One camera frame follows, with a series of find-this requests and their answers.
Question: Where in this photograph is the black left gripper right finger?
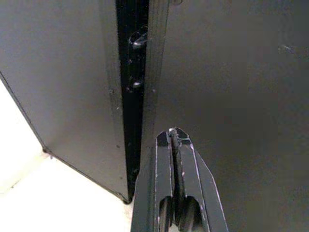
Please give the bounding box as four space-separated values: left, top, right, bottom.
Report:
169 127 229 232

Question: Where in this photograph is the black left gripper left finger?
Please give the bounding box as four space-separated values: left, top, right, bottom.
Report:
130 130 175 232

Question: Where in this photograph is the black dresser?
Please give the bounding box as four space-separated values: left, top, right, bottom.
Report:
0 0 309 232

